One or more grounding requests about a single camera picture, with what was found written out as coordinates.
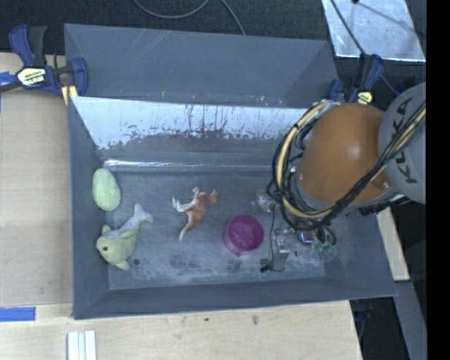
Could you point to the grey metal bin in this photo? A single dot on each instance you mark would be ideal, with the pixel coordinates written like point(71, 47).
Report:
point(195, 69)

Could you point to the pale green oval sponge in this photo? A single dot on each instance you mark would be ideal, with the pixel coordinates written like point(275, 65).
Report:
point(105, 189)

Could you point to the purple plastic cup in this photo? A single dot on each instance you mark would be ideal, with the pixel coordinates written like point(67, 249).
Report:
point(243, 234)

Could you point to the brown and white toy horse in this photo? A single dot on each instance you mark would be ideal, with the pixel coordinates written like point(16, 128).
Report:
point(197, 208)

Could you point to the green and white toy dolphin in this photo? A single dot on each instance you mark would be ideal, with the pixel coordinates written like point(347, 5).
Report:
point(118, 244)

